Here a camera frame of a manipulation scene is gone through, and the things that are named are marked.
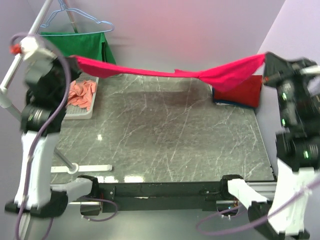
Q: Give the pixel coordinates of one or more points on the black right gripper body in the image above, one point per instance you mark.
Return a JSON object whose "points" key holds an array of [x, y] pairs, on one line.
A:
{"points": [[290, 84]]}

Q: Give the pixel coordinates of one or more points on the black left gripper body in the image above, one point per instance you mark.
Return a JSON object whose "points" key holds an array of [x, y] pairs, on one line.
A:
{"points": [[58, 67]]}

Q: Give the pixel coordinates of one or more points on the pink-red t-shirt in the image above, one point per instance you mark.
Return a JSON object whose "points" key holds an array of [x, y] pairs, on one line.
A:
{"points": [[223, 78]]}

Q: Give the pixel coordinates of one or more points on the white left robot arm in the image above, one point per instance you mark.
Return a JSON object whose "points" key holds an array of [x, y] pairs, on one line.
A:
{"points": [[40, 124]]}

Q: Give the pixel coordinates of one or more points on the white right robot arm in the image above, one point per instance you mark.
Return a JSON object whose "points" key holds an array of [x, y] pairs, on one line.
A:
{"points": [[297, 151]]}

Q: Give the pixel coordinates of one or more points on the salmon orange t-shirt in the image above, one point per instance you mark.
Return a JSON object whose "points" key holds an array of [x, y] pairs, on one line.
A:
{"points": [[81, 94]]}

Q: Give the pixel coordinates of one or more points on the white plastic laundry basket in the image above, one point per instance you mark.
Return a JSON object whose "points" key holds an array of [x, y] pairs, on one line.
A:
{"points": [[76, 113]]}

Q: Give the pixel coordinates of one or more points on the white clothes rack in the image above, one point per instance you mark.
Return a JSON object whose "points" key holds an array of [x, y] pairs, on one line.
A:
{"points": [[14, 13]]}

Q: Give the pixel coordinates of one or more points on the green hanging t-shirt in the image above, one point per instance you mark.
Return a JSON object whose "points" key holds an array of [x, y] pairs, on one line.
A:
{"points": [[93, 46]]}

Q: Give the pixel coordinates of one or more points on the dark red folded t-shirt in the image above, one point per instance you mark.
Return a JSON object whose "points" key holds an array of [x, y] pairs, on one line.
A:
{"points": [[247, 93]]}

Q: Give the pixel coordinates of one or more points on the blue folded t-shirt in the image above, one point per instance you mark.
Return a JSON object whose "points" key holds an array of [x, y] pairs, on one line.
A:
{"points": [[224, 102]]}

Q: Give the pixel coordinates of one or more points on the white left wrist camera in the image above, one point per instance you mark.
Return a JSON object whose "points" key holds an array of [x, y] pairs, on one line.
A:
{"points": [[27, 48]]}

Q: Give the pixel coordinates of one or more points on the aluminium rail frame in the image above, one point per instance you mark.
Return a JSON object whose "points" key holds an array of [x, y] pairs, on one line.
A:
{"points": [[266, 189]]}

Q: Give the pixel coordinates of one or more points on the light blue wire hanger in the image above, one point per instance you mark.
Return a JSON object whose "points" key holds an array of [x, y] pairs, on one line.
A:
{"points": [[64, 7]]}

